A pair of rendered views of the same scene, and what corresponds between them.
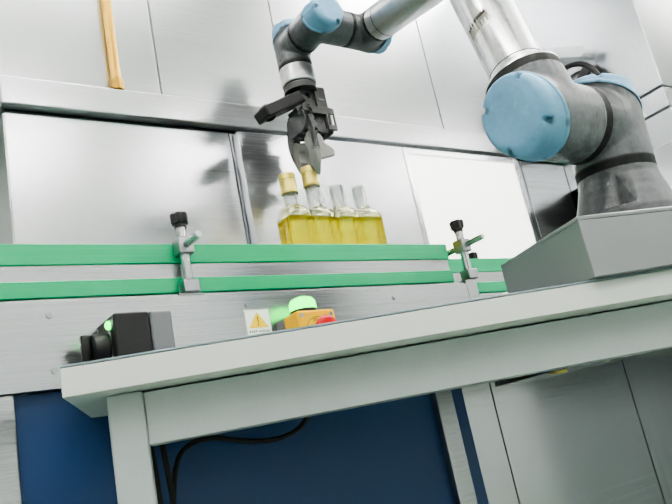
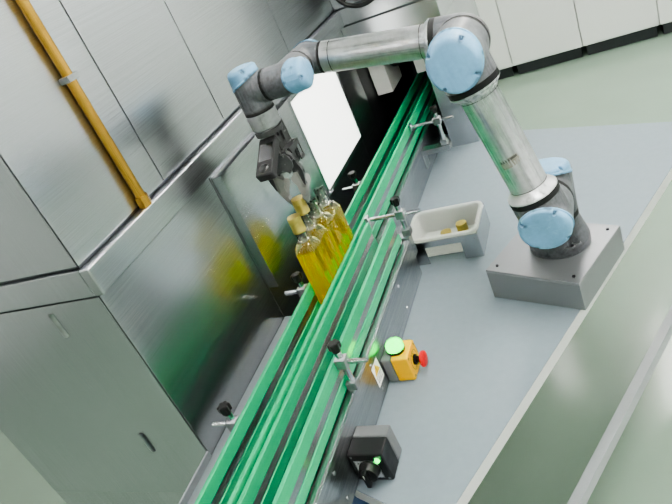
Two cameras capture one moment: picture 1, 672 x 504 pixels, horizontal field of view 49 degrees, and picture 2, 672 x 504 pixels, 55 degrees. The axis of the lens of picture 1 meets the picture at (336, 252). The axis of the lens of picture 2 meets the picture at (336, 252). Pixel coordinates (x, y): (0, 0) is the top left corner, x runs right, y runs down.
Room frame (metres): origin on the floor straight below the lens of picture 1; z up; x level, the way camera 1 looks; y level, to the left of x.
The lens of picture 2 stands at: (0.01, 0.60, 1.80)
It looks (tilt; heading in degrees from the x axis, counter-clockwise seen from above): 28 degrees down; 337
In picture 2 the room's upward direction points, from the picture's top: 25 degrees counter-clockwise
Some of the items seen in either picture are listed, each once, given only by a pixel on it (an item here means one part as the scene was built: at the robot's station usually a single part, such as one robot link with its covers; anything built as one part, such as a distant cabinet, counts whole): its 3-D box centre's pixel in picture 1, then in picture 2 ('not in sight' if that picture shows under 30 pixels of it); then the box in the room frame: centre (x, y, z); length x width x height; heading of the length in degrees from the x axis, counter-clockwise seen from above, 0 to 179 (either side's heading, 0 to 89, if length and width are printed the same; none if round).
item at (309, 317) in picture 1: (309, 337); (402, 361); (1.16, 0.07, 0.79); 0.07 x 0.07 x 0.07; 37
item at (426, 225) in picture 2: not in sight; (447, 232); (1.46, -0.39, 0.80); 0.22 x 0.17 x 0.09; 37
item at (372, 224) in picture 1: (372, 255); (339, 235); (1.50, -0.07, 0.99); 0.06 x 0.06 x 0.21; 36
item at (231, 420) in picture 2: not in sight; (228, 427); (1.18, 0.49, 0.94); 0.07 x 0.04 x 0.13; 37
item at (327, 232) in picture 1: (325, 256); (326, 259); (1.44, 0.02, 0.99); 0.06 x 0.06 x 0.21; 37
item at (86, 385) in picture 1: (484, 366); (380, 252); (1.71, -0.28, 0.73); 1.58 x 1.52 x 0.04; 104
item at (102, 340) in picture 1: (94, 350); (368, 475); (0.96, 0.34, 0.79); 0.04 x 0.03 x 0.04; 37
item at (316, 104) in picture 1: (307, 113); (279, 147); (1.45, 0.00, 1.31); 0.09 x 0.08 x 0.12; 127
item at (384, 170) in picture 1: (406, 210); (303, 154); (1.76, -0.19, 1.15); 0.90 x 0.03 x 0.34; 127
